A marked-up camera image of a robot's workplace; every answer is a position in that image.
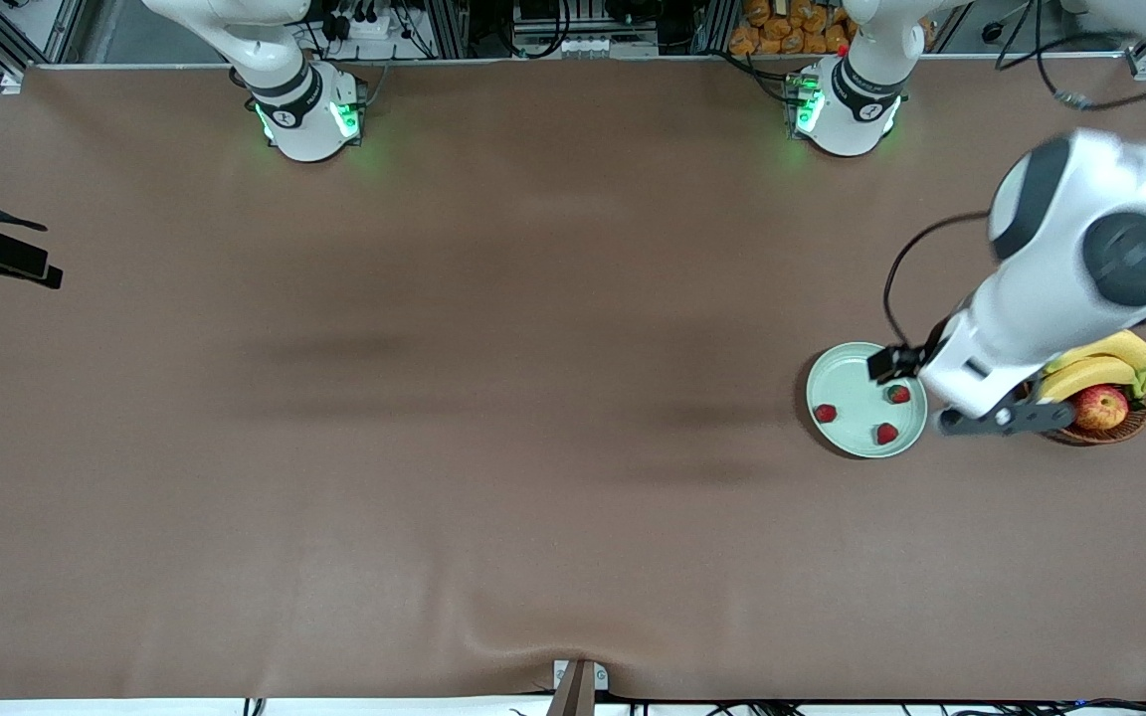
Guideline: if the mint green round plate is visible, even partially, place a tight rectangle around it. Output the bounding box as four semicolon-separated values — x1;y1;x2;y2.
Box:
807;342;930;459

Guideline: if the large yellow banana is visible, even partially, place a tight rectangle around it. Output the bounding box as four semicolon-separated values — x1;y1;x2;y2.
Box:
1065;330;1146;375
1039;356;1138;404

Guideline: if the red apple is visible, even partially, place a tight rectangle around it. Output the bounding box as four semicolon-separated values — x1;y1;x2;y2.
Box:
1070;385;1130;432

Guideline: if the brown wicker basket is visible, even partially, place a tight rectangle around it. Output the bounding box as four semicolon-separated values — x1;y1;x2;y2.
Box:
1031;393;1146;446

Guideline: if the orange bread rolls pile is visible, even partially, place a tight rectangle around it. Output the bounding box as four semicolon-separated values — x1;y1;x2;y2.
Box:
729;0;858;57

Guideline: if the white power strip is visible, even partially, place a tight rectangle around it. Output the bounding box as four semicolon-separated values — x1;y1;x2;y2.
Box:
332;8;395;41

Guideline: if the white terminal strip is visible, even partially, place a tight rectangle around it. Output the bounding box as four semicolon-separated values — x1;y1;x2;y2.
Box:
558;36;661;59

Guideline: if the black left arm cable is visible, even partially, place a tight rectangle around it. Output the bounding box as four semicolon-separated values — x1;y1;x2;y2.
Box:
881;0;1146;351

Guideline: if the aluminium frame post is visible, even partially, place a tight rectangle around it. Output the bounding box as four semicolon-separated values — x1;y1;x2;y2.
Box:
429;0;471;59
697;0;739;56

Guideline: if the metal table edge bracket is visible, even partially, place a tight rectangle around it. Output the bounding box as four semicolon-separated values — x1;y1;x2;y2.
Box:
552;658;610;716

